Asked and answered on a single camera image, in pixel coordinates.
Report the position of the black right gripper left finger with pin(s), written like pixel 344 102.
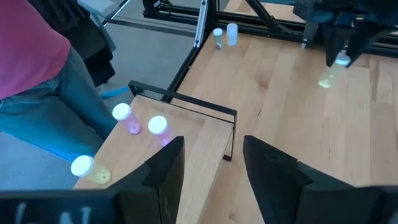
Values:
pixel 155 193

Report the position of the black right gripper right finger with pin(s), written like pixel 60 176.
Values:
pixel 286 193

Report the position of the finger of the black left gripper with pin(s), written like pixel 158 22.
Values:
pixel 334 43
pixel 363 40

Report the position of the pink medicine bottle white cap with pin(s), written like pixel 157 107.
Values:
pixel 126 118
pixel 160 129

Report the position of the clear medicine bottle white cap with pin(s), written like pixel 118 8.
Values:
pixel 232 34

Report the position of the green medicine bottle white cap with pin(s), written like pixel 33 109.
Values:
pixel 218 38

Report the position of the black fabric bundle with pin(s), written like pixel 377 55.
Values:
pixel 93 56

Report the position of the black rig beam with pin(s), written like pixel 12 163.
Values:
pixel 174 15

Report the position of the person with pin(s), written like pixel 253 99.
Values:
pixel 31 46

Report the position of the light grey chair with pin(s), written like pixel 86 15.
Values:
pixel 99 6

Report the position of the black aluminium table frame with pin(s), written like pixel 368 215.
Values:
pixel 186 67

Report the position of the silver bracket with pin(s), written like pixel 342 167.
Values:
pixel 200 21

